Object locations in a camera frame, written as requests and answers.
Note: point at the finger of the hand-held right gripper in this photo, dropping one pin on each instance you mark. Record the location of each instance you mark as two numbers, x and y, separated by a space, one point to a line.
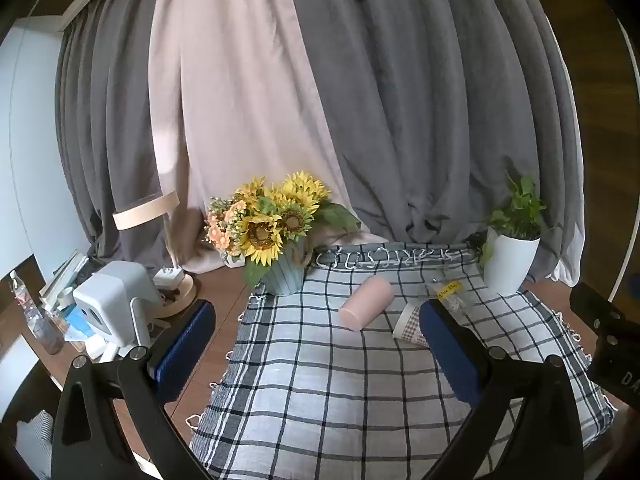
595 307

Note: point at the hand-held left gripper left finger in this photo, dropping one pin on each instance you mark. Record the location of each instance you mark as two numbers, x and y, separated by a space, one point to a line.
184 352

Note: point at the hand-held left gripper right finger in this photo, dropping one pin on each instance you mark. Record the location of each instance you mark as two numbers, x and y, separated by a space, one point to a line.
450 347

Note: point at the pink cup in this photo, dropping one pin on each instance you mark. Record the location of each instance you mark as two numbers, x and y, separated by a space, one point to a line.
365 305

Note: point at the plaid paper cup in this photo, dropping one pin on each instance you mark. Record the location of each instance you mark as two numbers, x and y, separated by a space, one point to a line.
407 325

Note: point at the clear plastic packet yellow label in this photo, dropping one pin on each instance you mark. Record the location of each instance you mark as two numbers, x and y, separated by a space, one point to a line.
450 296

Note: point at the white power adapter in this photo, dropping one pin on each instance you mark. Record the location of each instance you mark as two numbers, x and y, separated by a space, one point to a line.
167 278

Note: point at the white sheer curtain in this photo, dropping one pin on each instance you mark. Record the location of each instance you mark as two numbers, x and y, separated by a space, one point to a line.
570 220

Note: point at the white desktop printer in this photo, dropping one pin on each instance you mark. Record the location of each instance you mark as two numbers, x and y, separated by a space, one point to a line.
112 295

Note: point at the white plant pot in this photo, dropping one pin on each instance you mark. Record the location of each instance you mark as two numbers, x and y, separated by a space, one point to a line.
510 260

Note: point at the blue paper packet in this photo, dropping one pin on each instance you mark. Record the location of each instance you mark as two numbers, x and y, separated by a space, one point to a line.
80 327

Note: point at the green leafy plant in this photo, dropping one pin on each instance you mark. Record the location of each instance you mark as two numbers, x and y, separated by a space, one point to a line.
520 210

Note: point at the blue-green ribbed flower pot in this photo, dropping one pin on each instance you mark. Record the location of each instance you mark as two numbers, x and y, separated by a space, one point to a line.
285 275

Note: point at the plaid tablecloth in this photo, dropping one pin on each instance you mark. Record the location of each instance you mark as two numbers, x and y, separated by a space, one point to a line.
320 385

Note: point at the stack of books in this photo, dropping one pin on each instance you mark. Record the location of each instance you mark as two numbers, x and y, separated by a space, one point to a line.
65 275

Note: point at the clear plastic bottle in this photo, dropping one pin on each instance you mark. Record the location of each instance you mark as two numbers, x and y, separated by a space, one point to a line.
40 325

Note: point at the white desk lamp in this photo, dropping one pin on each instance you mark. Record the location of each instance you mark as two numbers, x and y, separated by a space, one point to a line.
145 210

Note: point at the sunflower bouquet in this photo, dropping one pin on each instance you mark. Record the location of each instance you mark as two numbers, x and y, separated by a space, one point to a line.
265 225

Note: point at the grey striped cloth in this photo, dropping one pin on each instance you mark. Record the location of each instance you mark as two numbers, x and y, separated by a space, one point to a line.
36 442

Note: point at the grey curtain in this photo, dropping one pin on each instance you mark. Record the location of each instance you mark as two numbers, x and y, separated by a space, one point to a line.
105 120
440 100

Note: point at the pink curtain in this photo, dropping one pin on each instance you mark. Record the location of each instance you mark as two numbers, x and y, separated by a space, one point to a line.
235 90

